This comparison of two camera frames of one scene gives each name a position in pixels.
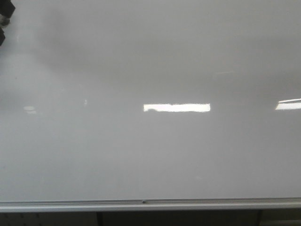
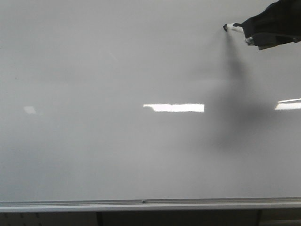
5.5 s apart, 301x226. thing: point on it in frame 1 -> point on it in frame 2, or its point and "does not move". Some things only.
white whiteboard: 124,100 does not move
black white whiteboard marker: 4,21 -> 236,26
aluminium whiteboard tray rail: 152,204 does not move
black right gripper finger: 2,36 -> 265,40
